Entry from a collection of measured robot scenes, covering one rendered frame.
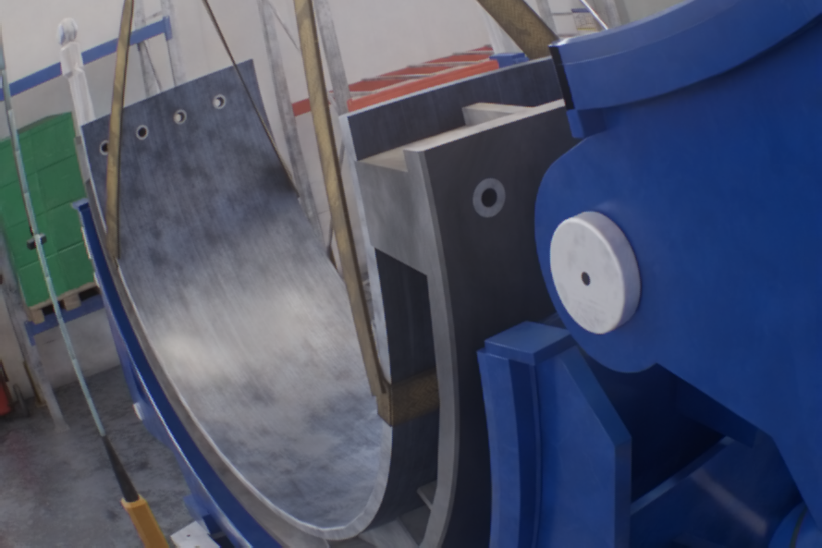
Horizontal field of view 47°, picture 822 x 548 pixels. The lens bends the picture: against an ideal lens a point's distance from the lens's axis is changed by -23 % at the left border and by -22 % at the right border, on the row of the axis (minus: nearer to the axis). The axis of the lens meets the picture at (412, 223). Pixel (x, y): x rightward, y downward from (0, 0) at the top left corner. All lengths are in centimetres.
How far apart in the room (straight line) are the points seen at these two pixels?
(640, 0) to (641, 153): 1012
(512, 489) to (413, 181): 45
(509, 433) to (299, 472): 148
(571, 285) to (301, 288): 226
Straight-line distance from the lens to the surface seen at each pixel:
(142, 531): 275
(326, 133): 177
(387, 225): 152
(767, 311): 105
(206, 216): 351
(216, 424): 312
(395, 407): 173
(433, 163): 140
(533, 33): 202
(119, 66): 320
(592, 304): 123
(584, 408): 138
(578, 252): 122
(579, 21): 1041
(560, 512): 154
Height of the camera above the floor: 259
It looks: 13 degrees down
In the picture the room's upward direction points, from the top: 14 degrees counter-clockwise
